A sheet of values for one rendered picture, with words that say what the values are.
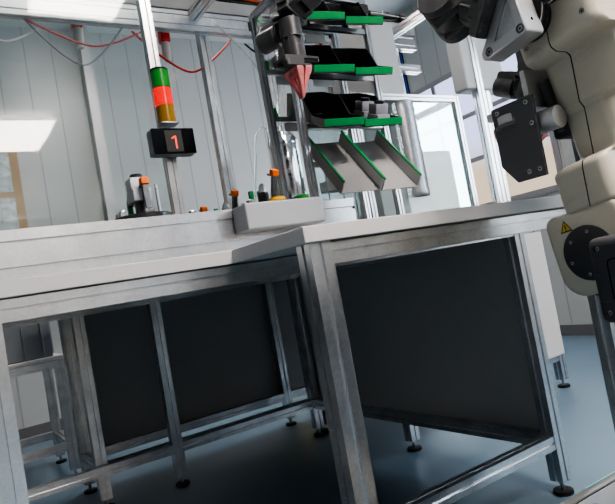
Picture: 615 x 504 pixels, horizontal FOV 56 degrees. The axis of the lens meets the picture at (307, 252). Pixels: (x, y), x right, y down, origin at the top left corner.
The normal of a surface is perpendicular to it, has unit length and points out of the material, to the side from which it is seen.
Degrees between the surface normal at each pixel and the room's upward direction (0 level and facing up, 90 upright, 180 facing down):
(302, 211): 90
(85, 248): 90
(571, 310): 90
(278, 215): 90
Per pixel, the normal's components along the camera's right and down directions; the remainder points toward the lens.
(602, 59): -0.84, 0.13
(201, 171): 0.51, -0.13
